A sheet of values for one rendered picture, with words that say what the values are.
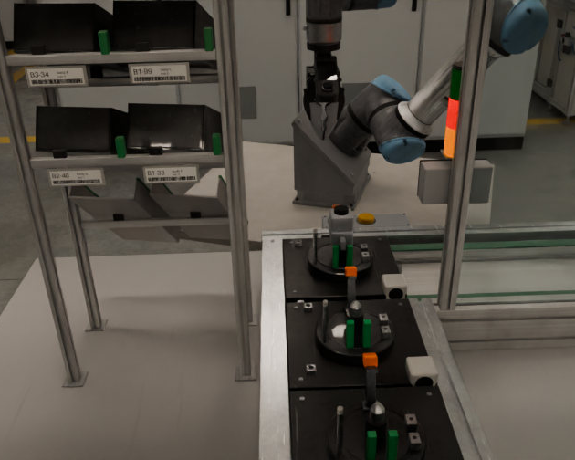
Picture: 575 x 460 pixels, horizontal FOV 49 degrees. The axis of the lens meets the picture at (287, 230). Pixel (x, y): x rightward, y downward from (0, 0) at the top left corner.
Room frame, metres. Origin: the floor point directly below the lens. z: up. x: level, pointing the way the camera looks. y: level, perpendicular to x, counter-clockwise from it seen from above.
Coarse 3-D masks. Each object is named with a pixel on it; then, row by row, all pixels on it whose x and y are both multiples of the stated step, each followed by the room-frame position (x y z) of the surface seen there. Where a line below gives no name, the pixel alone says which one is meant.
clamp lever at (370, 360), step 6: (366, 354) 0.73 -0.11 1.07; (372, 354) 0.73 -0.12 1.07; (366, 360) 0.72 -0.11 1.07; (372, 360) 0.72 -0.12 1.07; (366, 366) 0.71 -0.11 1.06; (372, 366) 0.71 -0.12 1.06; (366, 372) 0.71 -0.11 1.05; (372, 372) 0.70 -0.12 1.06; (366, 378) 0.71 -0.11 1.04; (372, 378) 0.71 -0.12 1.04; (366, 384) 0.71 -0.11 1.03; (372, 384) 0.71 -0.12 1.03; (366, 390) 0.70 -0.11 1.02; (372, 390) 0.70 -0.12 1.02; (366, 396) 0.70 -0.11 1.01; (372, 396) 0.70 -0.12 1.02; (366, 402) 0.70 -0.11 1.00; (372, 402) 0.70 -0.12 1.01
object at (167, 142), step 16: (128, 112) 1.01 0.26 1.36; (144, 112) 1.00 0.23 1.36; (160, 112) 1.00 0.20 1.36; (176, 112) 0.99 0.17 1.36; (192, 112) 0.99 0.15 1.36; (208, 112) 1.01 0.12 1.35; (128, 128) 1.00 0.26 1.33; (144, 128) 0.99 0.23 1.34; (160, 128) 0.99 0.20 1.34; (176, 128) 0.98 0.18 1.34; (192, 128) 0.98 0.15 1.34; (208, 128) 1.00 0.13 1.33; (128, 144) 0.98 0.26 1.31; (144, 144) 0.98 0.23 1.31; (160, 144) 0.98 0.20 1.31; (176, 144) 0.97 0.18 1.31; (192, 144) 0.97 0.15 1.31; (208, 144) 0.99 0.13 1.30
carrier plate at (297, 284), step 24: (288, 240) 1.26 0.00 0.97; (312, 240) 1.25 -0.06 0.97; (360, 240) 1.25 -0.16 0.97; (384, 240) 1.25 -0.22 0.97; (288, 264) 1.15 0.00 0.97; (384, 264) 1.14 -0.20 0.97; (288, 288) 1.06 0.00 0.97; (312, 288) 1.06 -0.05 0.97; (336, 288) 1.05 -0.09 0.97; (360, 288) 1.05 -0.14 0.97
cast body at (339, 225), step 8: (336, 208) 1.15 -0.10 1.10; (344, 208) 1.15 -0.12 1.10; (336, 216) 1.13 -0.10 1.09; (344, 216) 1.13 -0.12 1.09; (352, 216) 1.13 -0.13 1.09; (336, 224) 1.12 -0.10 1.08; (344, 224) 1.12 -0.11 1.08; (352, 224) 1.12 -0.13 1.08; (336, 232) 1.12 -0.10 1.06; (344, 232) 1.12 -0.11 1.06; (352, 232) 1.12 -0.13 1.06; (336, 240) 1.12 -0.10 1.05; (344, 240) 1.10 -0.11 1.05; (352, 240) 1.12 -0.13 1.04; (344, 248) 1.10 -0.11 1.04
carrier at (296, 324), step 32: (288, 320) 0.95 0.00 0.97; (320, 320) 0.92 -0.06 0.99; (352, 320) 0.85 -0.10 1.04; (384, 320) 0.90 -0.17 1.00; (288, 352) 0.86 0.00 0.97; (320, 352) 0.86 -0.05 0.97; (352, 352) 0.83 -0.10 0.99; (384, 352) 0.84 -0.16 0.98; (416, 352) 0.85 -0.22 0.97; (288, 384) 0.78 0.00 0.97; (320, 384) 0.78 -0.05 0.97; (352, 384) 0.78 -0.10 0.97; (384, 384) 0.78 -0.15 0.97; (416, 384) 0.77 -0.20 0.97
